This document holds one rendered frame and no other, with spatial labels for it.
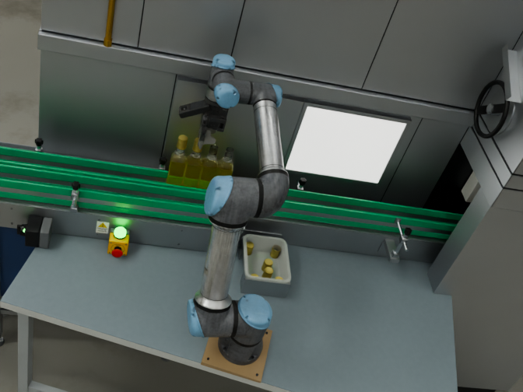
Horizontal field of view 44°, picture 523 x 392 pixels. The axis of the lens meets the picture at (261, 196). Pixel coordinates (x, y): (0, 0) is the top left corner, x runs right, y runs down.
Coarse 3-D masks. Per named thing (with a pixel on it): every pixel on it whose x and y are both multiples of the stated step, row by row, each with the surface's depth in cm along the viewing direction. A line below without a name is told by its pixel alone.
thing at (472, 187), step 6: (474, 174) 267; (468, 180) 271; (474, 180) 266; (468, 186) 270; (474, 186) 265; (480, 186) 265; (462, 192) 274; (468, 192) 269; (474, 192) 267; (468, 198) 269
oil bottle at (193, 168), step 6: (192, 156) 233; (192, 162) 233; (198, 162) 233; (186, 168) 235; (192, 168) 235; (198, 168) 235; (186, 174) 237; (192, 174) 237; (198, 174) 237; (186, 180) 239; (192, 180) 239; (186, 186) 240; (192, 186) 241
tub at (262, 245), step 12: (252, 240) 248; (264, 240) 249; (276, 240) 249; (252, 252) 251; (264, 252) 252; (252, 264) 246; (276, 264) 249; (288, 264) 240; (252, 276) 232; (276, 276) 244; (288, 276) 236
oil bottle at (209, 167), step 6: (204, 156) 237; (216, 156) 237; (204, 162) 235; (210, 162) 234; (216, 162) 235; (204, 168) 235; (210, 168) 236; (216, 168) 236; (204, 174) 237; (210, 174) 238; (198, 180) 241; (204, 180) 239; (210, 180) 240; (198, 186) 241; (204, 186) 241
